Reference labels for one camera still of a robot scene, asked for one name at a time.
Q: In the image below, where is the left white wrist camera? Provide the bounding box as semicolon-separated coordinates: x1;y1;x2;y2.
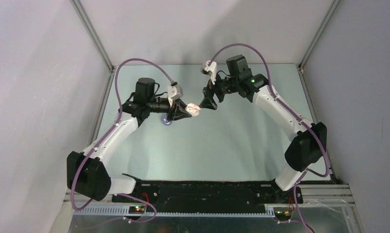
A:
167;82;183;107

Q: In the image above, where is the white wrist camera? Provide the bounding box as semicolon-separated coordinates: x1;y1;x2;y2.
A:
201;60;218;85
167;82;183;107

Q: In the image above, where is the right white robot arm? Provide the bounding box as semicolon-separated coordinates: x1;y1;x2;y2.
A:
200;55;327;203

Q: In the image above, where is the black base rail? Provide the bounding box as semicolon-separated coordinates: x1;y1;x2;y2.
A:
131;180;303;214

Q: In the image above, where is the purple earbud charging case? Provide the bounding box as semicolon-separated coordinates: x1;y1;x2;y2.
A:
161;118;172;126

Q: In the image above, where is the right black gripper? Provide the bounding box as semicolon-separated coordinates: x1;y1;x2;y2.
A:
199;70;239;111

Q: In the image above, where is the aluminium frame post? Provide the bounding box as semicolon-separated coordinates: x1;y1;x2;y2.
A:
298;0;343;70
69;0;114;72

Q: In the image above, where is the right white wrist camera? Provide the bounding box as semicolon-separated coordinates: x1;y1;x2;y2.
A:
201;60;218;85

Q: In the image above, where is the circuit board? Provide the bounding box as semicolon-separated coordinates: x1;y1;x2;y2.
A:
128;206;146;215
274;211;293;224

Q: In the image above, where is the left circuit board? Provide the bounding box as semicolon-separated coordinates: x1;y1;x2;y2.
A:
128;206;146;215

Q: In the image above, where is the right circuit board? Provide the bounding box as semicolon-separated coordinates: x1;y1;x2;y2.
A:
274;211;293;224

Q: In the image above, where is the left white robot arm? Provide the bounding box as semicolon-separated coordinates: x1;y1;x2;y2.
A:
66;78;200;202

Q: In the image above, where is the white earbud charging case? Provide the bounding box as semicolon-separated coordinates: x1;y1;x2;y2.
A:
185;103;202;117

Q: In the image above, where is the right aluminium frame post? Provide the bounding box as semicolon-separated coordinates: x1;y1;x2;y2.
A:
298;0;343;70

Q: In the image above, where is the left aluminium frame post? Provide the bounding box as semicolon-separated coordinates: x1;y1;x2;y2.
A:
69;0;114;72

